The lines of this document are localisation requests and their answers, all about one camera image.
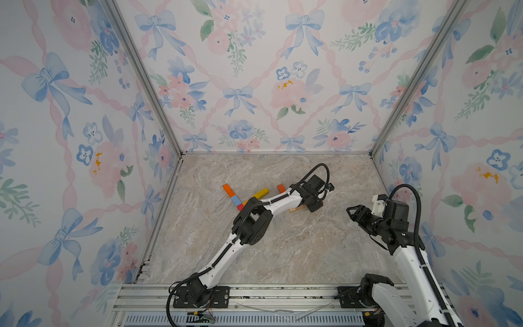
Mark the natural wood block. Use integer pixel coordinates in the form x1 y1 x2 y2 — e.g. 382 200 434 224
289 205 307 213

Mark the long yellow block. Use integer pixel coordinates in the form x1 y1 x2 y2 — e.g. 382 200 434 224
254 188 270 199

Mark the light blue block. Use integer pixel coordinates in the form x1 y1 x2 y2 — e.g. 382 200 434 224
231 196 242 207

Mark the small orange block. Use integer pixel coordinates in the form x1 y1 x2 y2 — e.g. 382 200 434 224
222 184 236 198

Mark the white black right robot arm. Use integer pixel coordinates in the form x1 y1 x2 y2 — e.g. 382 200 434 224
337 194 463 326

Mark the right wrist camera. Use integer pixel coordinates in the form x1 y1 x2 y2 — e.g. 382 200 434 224
371 194 389 217

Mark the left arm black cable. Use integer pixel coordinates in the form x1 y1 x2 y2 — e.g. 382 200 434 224
165 163 331 327

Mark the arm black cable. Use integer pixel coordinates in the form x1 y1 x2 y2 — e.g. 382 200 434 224
165 163 331 327
387 183 456 327

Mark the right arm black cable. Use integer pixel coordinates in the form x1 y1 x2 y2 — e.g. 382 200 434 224
387 183 456 327

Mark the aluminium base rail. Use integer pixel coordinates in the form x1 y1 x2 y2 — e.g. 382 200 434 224
108 283 454 327

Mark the aluminium corner post right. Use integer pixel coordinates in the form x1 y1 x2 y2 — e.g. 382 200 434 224
369 0 469 159

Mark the aluminium corner post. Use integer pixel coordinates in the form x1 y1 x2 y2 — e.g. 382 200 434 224
101 0 183 159
369 0 469 159

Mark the aluminium corner post left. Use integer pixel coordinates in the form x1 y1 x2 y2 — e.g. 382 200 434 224
101 0 183 159

